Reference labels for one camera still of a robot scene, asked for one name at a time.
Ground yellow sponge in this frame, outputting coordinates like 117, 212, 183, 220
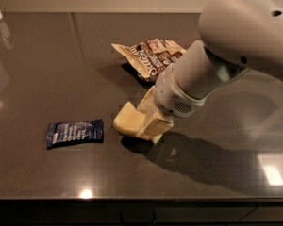
113, 102, 145, 137

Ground brown white snack bag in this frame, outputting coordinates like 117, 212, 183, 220
112, 39, 186, 82

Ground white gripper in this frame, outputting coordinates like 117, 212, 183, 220
137, 64, 206, 144

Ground blue rxbar blueberry wrapper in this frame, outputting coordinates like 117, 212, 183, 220
45, 119, 104, 150

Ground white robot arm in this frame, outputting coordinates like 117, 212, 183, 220
135, 0, 283, 143

